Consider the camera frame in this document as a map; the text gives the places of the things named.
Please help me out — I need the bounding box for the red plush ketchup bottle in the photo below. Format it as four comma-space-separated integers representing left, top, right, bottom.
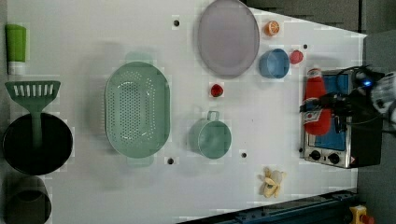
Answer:
303, 68, 332, 136

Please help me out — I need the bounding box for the green and white bottle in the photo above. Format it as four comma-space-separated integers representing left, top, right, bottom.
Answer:
5, 24, 26, 75

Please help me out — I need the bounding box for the grey round plate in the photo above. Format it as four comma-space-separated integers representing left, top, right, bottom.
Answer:
198, 0, 260, 77

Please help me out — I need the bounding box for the peeled banana toy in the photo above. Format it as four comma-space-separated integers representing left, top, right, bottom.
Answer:
259, 167, 287, 198

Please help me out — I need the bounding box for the orange slice toy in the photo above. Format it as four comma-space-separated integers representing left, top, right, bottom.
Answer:
264, 21, 280, 36

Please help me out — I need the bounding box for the dark grey cup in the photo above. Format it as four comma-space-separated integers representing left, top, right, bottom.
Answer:
4, 176, 52, 224

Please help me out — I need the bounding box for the black round pan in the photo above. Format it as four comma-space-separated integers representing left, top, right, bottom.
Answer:
3, 113, 73, 175

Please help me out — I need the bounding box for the green cup with handle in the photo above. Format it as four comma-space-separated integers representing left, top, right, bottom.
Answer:
188, 111, 232, 160

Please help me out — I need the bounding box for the yellow red emergency button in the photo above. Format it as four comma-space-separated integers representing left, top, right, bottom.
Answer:
349, 205, 375, 224

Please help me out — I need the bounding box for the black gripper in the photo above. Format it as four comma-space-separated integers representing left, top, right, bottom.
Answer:
299, 69, 385, 133

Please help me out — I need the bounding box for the green oval colander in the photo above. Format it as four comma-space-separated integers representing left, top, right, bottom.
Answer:
105, 51, 171, 167

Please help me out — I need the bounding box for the green slotted spatula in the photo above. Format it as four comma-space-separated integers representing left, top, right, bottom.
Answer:
5, 80, 61, 149

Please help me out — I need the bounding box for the pink round toy fruit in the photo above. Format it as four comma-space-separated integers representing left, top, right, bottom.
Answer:
290, 50, 304, 64

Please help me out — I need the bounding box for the blue bowl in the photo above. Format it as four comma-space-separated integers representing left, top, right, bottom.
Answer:
259, 49, 290, 78

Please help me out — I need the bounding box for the blue metal frame rail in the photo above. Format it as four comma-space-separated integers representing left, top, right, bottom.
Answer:
177, 190, 358, 224

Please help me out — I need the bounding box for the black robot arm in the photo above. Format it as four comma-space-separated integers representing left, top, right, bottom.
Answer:
300, 66, 395, 136

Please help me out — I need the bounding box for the silver toaster oven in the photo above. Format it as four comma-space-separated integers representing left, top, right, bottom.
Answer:
303, 70, 383, 169

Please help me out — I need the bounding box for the red strawberry toy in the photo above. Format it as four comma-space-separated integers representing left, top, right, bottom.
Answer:
210, 84, 223, 97

